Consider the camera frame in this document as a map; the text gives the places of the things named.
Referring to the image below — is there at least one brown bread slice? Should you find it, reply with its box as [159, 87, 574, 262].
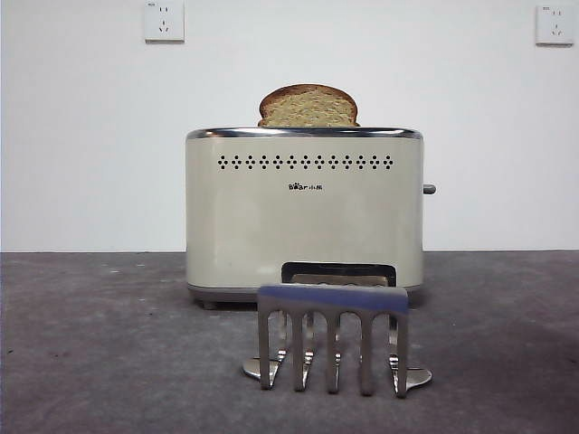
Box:
[257, 83, 362, 129]

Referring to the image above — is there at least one cream two-slot toaster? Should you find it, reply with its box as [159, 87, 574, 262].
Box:
[184, 127, 425, 311]

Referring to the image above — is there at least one silver metal toast rack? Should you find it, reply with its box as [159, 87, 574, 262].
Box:
[242, 283, 433, 400]

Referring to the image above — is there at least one white wall socket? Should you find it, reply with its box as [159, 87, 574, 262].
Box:
[144, 0, 185, 45]
[535, 5, 574, 47]

